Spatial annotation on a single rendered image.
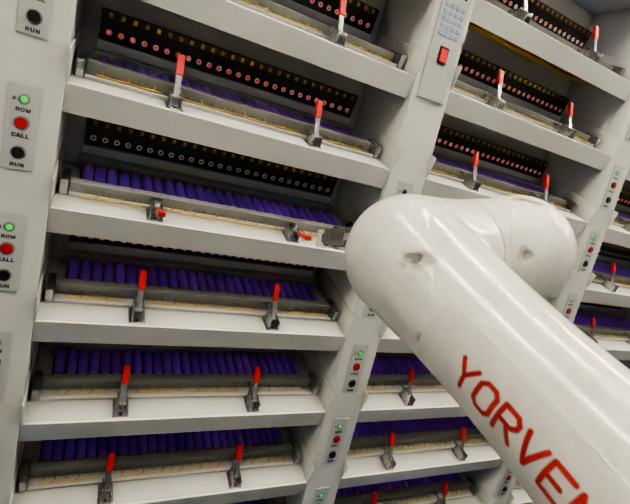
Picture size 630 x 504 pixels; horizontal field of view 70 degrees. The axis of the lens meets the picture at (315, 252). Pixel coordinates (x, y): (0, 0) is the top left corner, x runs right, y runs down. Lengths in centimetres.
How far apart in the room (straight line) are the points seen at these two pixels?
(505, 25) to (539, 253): 81
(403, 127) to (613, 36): 83
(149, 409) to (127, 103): 57
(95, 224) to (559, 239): 67
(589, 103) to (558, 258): 118
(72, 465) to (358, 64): 97
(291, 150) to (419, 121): 29
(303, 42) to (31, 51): 43
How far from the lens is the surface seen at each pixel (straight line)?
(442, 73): 104
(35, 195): 81
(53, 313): 89
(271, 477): 119
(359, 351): 106
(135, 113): 81
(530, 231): 42
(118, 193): 86
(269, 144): 85
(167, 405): 100
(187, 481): 113
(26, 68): 81
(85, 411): 98
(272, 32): 87
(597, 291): 163
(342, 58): 92
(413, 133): 100
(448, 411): 136
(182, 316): 92
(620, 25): 165
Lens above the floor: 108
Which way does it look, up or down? 10 degrees down
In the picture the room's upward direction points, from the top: 14 degrees clockwise
